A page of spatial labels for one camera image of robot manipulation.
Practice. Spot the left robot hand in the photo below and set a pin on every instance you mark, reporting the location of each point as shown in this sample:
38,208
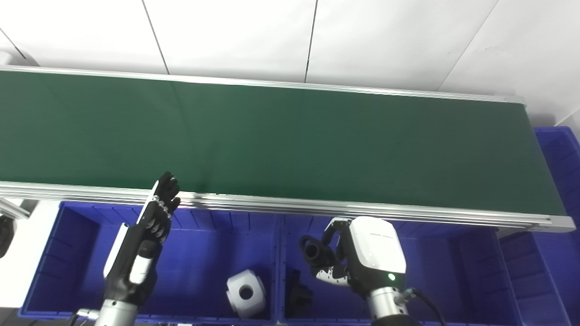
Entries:
131,262

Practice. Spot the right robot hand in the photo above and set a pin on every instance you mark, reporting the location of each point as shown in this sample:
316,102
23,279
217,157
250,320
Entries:
374,253

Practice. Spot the black flange part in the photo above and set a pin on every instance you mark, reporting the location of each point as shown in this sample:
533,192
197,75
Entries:
315,251

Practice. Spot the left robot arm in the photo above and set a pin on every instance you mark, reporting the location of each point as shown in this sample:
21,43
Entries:
115,314

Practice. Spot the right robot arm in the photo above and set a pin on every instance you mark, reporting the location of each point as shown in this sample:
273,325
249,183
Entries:
387,308

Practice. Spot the green conveyor belt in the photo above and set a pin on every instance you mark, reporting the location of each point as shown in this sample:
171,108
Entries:
290,140
362,209

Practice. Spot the blue bin with black part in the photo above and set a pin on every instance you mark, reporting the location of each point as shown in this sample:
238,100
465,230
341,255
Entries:
435,271

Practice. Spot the blue bin with white part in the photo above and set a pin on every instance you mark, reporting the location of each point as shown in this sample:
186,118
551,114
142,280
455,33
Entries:
199,258

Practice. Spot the white block part with hole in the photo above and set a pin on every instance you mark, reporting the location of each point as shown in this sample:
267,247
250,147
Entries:
235,294

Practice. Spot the black object beside conveyor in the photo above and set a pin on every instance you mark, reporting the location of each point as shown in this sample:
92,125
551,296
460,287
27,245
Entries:
4,235

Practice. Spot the empty blue bin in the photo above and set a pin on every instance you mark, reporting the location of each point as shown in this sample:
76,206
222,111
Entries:
562,262

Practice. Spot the aluminium support strut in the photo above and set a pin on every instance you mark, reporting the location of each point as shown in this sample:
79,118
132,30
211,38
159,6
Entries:
12,209

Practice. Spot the black bracket part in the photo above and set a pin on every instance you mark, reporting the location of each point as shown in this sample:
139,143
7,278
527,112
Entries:
299,296

